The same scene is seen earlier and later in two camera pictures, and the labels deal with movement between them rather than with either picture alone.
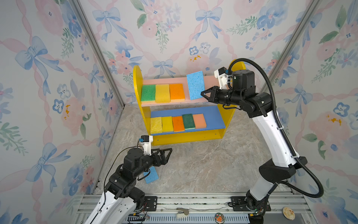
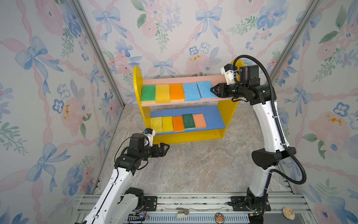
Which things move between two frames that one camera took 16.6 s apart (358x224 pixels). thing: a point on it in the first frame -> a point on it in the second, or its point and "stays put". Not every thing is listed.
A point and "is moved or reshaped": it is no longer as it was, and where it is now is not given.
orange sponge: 176,93 stays put
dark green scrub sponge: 189,122 stays put
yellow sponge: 162,94 stays put
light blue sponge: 152,176 -> 204,87
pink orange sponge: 199,121 stays put
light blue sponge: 196,85 is moved or reshaped
